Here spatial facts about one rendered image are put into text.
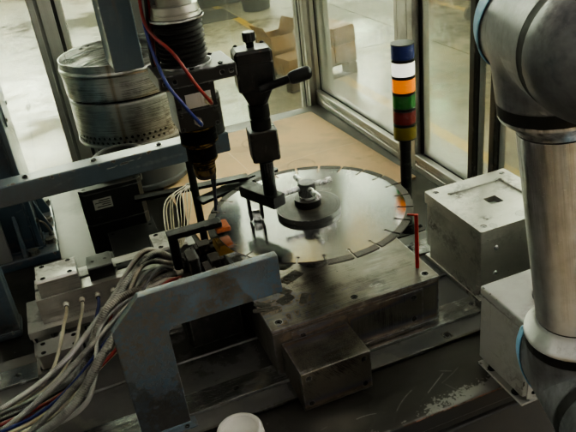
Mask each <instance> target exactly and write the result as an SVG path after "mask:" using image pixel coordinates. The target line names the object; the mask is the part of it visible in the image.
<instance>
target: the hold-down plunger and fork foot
mask: <svg viewBox="0 0 576 432"><path fill-rule="evenodd" d="M260 169H261V180H262V185H260V184H258V183H254V182H251V181H248V182H246V183H244V184H242V185H240V186H239V192H240V196H241V197H242V198H245V199H246V202H247V208H248V213H249V219H250V221H253V214H252V209H251V204H250V201H253V202H256V203H259V208H260V214H261V217H262V218H263V219H264V218H265V215H264V209H263V206H265V207H270V208H272V209H274V210H275V209H277V208H279V207H281V206H283V205H284V204H285V193H283V192H280V191H278V190H277V186H276V180H275V173H274V167H273V162H272V163H269V164H260Z"/></svg>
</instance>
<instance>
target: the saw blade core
mask: <svg viewBox="0 0 576 432"><path fill-rule="evenodd" d="M317 171H318V169H309V170H301V171H297V173H298V176H300V178H302V179H304V178H310V179H313V180H314V181H317V180H320V179H322V178H326V177H331V178H332V179H333V181H332V182H331V183H326V184H323V185H320V186H317V187H315V190H321V191H326V192H330V193H332V194H334V195H336V196H338V198H339V199H340V202H341V210H340V212H339V214H338V215H337V216H336V217H335V218H333V219H331V220H329V221H327V222H325V223H322V224H318V225H307V226H300V225H290V224H287V223H285V222H283V221H282V220H280V219H279V217H278V215H277V209H275V210H274V209H272V208H270V207H265V206H263V209H264V215H265V218H264V219H263V218H262V217H261V220H258V221H254V219H253V221H250V219H249V213H248V208H247V202H246V199H245V198H242V197H241V196H240V192H239V191H238V192H236V193H235V194H233V195H232V196H231V197H229V198H228V199H227V200H226V201H225V202H224V203H223V204H222V205H221V207H220V208H219V210H218V212H217V213H216V216H215V218H216V217H219V219H220V220H222V219H226V221H227V222H228V224H229V225H230V227H231V230H230V231H225V232H221V233H219V237H218V238H219V240H220V241H221V242H222V243H223V244H224V245H225V246H226V247H228V248H230V249H231V250H233V251H235V252H236V253H238V254H240V255H244V256H248V258H252V257H255V256H258V255H263V254H266V253H269V252H272V251H274V252H275V253H276V254H277V256H278V261H279V263H284V264H296V263H297V258H299V259H298V264H303V263H315V262H322V261H324V258H323V256H325V258H326V260H327V259H332V258H336V257H340V256H343V255H348V254H350V252H352V254H353V253H355V252H358V251H359V250H362V249H366V248H368V247H369V246H371V245H373V244H376V243H378V242H380V240H382V239H384V238H385V237H387V236H388V235H389V234H391V233H393V231H394V230H395V229H396V228H397V227H398V226H399V224H400V223H401V221H402V220H404V216H405V209H406V205H405V199H404V197H403V196H402V194H401V193H400V192H399V190H398V189H397V188H395V187H394V186H393V185H392V184H390V183H389V182H387V181H386V180H384V179H381V178H379V177H376V176H373V175H370V174H368V173H364V172H360V171H351V172H350V173H349V174H348V173H346V172H348V170H344V169H341V170H340V171H339V169H319V172H317ZM297 173H296V172H295V171H291V172H286V173H282V174H278V175H276V177H277V178H276V177H275V180H276V186H277V190H278V191H282V190H285V189H290V188H293V187H296V186H297V181H295V180H294V179H293V175H295V174H297ZM394 196H396V197H394ZM235 244H236V245H235ZM348 250H350V252H349V251H348ZM250 252H253V253H250Z"/></svg>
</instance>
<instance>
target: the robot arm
mask: <svg viewBox="0 0 576 432"><path fill-rule="evenodd" d="M473 32H474V38H475V41H476V44H477V49H478V51H479V53H480V55H481V57H482V58H483V60H484V61H485V62H486V63H487V64H488V65H490V67H491V73H492V80H493V87H494V94H495V106H496V113H497V117H498V119H499V121H500V122H501V123H502V124H504V125H505V126H507V127H508V128H510V129H512V130H513V131H515V134H516V142H517V150H518V158H519V173H520V181H521V188H522V196H523V204H524V212H525V227H526V235H527V242H528V250H529V258H530V266H531V281H532V289H533V296H534V304H535V305H534V306H533V307H532V308H531V309H530V310H529V311H528V313H527V314H526V316H525V319H524V325H522V326H521V327H520V329H519V332H518V335H517V338H516V354H517V358H518V360H519V367H520V369H521V372H522V374H523V376H524V378H525V380H526V381H527V383H528V384H529V385H530V387H531V388H532V389H533V391H534V393H535V394H536V396H537V398H538V400H539V402H540V404H541V406H542V408H543V409H544V411H545V413H546V415H547V417H548V419H549V420H550V422H551V424H552V426H553V428H554V430H555V432H576V0H479V2H478V4H477V8H476V12H475V15H474V22H473Z"/></svg>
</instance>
